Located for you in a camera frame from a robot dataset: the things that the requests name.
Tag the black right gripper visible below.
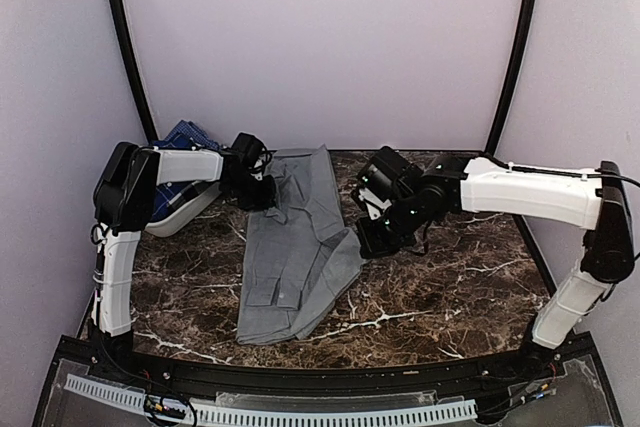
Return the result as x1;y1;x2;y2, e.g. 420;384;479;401
354;193;426;259

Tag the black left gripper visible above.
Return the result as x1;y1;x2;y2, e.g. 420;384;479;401
225;171;275;211

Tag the white laundry basket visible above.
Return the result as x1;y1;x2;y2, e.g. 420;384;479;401
145;183;220;238

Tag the grey long sleeve shirt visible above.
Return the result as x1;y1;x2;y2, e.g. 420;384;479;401
236;146;365;345

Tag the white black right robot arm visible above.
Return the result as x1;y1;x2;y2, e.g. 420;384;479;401
352;147;639;381

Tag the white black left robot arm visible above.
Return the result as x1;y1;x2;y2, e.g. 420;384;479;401
91;133;276;338

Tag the black white checked shirt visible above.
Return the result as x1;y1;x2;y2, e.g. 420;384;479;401
169;181;211;211

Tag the blue plaid shirt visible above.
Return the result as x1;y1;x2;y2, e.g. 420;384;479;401
150;141;194;222

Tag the blue small-check shirt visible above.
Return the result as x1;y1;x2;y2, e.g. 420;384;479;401
156;120;221;151

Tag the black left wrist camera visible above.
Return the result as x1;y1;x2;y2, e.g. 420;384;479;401
230;132;273;174

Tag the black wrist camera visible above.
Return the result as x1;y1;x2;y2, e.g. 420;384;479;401
230;132;273;174
352;149;421;212

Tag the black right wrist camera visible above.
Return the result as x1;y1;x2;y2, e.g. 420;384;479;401
352;149;421;212

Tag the white slotted cable duct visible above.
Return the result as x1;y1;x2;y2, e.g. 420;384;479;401
64;374;477;426

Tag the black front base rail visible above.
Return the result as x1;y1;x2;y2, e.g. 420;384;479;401
59;334;596;401

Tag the black left frame post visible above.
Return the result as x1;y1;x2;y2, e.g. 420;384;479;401
108;0;158;142

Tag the black frame post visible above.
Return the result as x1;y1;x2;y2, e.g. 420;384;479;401
484;0;536;155
108;0;158;142

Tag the black right frame post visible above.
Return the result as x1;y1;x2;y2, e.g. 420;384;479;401
484;0;536;155

